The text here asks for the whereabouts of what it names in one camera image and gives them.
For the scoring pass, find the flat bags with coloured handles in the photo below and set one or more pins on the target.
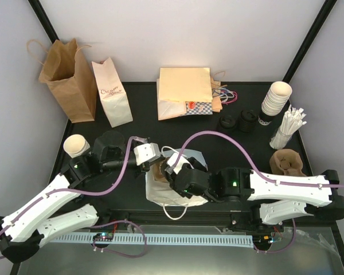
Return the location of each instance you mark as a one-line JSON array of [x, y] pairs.
[[220, 93]]

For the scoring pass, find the light blue slotted cable duct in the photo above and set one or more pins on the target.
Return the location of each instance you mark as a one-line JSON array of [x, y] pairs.
[[241, 241]]

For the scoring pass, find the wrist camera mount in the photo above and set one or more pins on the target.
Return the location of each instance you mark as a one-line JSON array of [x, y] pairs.
[[147, 152], [174, 165]]

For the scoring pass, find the brown pulp cup carrier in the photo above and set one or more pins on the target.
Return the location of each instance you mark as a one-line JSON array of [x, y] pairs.
[[159, 173]]

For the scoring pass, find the flat tan paper bag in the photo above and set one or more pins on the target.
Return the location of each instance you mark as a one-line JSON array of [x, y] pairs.
[[185, 84]]

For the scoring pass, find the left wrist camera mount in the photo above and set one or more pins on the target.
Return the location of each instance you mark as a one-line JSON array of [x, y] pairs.
[[147, 152]]

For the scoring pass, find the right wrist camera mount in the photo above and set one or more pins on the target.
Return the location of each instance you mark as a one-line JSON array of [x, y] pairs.
[[174, 165]]

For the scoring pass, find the light blue paper bag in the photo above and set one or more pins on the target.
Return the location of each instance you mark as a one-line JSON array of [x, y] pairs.
[[163, 195]]

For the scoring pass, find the bundle of white straws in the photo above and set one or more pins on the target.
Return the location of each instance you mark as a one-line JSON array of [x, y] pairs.
[[293, 120]]

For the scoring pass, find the stack of white paper cups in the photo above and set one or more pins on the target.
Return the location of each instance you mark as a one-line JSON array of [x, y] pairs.
[[274, 101]]

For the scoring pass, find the black frame post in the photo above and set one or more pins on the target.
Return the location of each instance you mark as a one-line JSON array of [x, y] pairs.
[[44, 19], [310, 37]]

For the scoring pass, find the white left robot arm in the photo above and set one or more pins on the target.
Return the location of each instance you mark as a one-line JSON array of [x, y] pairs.
[[93, 171]]

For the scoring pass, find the pink cream paper bag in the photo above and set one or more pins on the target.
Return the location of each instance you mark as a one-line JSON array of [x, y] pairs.
[[112, 93]]

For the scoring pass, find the black right frame post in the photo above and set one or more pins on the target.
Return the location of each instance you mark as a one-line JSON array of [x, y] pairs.
[[310, 37]]

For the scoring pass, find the brown kraft paper bag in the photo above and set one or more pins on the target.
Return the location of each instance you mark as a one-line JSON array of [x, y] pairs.
[[68, 76]]

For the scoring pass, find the black left frame post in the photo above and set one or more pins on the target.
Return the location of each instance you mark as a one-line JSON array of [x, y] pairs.
[[44, 19]]

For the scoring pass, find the paper cup near left arm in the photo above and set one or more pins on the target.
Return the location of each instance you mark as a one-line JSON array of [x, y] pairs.
[[75, 145]]

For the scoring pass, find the right stack black lids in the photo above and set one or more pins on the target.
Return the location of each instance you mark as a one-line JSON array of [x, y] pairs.
[[247, 121]]

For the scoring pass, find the small lit circuit board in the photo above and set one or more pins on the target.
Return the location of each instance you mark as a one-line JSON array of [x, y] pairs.
[[103, 237]]

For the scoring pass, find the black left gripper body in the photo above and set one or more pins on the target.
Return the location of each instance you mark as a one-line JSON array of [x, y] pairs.
[[144, 168]]

